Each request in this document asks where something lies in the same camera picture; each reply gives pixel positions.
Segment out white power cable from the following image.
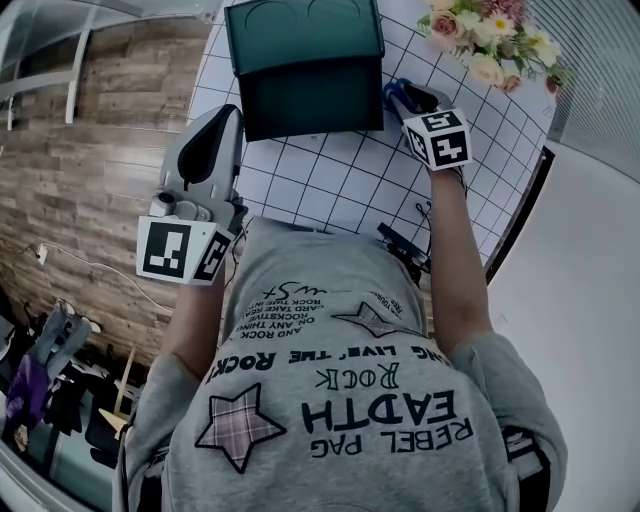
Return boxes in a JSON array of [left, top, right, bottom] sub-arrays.
[[21, 241, 177, 315]]

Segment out blue-handled scissors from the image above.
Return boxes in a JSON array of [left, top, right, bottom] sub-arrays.
[[382, 78, 416, 115]]

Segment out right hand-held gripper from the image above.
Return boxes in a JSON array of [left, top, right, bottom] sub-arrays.
[[391, 85, 475, 173]]

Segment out white grid mat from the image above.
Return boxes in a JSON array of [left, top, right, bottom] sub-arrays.
[[186, 0, 552, 272]]

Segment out black wrist band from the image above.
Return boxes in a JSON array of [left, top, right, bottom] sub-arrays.
[[451, 166, 470, 201]]

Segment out person's right forearm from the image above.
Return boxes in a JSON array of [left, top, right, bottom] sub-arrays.
[[428, 162, 497, 362]]

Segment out dark green box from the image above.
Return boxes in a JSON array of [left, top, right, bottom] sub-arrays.
[[223, 0, 387, 144]]

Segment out grey printed t-shirt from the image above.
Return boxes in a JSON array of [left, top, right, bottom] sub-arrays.
[[124, 213, 570, 512]]

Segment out pastel flower bouquet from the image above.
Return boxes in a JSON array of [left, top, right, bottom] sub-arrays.
[[416, 0, 577, 97]]

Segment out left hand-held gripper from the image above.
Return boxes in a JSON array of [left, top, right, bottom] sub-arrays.
[[135, 103, 250, 288]]

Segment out black electronic device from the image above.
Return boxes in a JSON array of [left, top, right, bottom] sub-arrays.
[[375, 221, 434, 277]]

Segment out person's left forearm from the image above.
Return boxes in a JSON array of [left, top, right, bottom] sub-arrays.
[[161, 278, 242, 387]]

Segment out black office chair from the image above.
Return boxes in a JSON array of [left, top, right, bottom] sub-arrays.
[[48, 358, 132, 467]]

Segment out white window blinds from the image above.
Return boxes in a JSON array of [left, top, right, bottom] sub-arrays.
[[523, 0, 640, 172]]

